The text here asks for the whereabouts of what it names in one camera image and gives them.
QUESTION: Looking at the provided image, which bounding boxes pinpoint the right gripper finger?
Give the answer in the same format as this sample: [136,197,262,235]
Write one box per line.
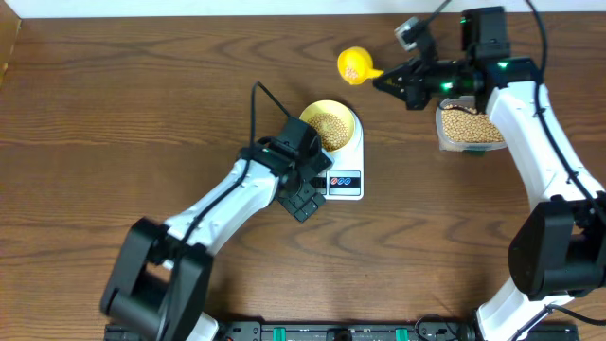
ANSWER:
[372,80,409,102]
[372,60,419,85]

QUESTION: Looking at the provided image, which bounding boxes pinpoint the yellow measuring scoop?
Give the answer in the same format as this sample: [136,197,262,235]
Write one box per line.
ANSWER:
[337,46,383,85]

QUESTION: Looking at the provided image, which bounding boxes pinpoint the yellow plastic bowl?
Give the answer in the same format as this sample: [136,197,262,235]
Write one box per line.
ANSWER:
[299,99,360,153]

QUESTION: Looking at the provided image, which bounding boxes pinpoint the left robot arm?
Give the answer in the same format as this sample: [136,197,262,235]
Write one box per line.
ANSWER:
[99,141,334,340]

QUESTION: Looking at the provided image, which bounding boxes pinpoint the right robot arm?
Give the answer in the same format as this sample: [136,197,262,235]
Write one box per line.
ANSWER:
[373,7,605,340]

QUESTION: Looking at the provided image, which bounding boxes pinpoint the soybeans in scoop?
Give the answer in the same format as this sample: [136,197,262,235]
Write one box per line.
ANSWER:
[345,66,359,81]

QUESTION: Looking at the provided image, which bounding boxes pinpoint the white digital kitchen scale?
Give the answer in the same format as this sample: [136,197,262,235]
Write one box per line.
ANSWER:
[311,112,365,201]

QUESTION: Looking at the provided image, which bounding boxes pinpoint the soybeans in yellow bowl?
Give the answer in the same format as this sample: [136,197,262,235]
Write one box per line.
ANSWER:
[308,113,349,152]

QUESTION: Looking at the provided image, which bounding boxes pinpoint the pile of soybeans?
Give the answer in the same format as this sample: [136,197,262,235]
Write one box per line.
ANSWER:
[440,104,504,143]

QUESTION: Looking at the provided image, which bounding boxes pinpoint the clear plastic container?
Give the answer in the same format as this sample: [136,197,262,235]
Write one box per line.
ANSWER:
[436,96,507,153]

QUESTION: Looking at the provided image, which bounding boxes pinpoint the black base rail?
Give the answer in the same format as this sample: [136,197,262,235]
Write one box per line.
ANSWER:
[102,319,580,341]

